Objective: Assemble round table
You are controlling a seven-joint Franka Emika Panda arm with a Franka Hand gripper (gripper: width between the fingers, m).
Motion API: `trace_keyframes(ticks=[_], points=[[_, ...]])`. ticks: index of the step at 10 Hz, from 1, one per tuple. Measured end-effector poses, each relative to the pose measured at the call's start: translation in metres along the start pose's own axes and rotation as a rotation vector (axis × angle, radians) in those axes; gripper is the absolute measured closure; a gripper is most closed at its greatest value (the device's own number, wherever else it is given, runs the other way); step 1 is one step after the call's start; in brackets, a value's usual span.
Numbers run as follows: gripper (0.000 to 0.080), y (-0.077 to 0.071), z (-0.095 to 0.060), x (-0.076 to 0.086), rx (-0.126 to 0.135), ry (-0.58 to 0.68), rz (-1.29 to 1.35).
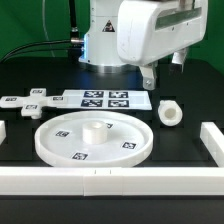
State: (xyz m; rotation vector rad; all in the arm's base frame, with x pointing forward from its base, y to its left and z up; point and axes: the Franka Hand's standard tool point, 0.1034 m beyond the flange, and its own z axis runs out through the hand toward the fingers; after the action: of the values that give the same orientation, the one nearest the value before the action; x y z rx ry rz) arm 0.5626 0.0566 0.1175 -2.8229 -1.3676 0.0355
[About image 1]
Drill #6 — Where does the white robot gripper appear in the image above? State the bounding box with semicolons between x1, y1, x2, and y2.
117;0;208;90

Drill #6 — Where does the white round table top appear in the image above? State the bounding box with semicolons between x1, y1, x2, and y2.
35;111;153;168

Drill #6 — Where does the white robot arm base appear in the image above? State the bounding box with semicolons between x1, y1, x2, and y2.
79;0;136;74

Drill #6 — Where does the white right fence bar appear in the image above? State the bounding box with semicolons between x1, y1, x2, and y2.
200;122;224;168

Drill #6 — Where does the white fence bar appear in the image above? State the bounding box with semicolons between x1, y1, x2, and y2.
200;122;224;168
0;167;224;196
0;120;6;145

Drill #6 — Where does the white marker sheet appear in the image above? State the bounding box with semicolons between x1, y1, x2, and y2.
59;90;152;110

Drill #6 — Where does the white front fence bar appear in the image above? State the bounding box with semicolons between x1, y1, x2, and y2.
0;167;224;196

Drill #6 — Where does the white cross-shaped table base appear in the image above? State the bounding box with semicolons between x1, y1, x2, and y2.
0;88;68;119

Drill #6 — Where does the white left fence bar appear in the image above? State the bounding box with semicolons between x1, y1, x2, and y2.
0;120;6;145

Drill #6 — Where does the black vertical cable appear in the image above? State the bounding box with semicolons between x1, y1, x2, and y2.
68;0;80;39

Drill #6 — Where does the white thin cable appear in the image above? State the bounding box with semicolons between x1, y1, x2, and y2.
41;0;56;58

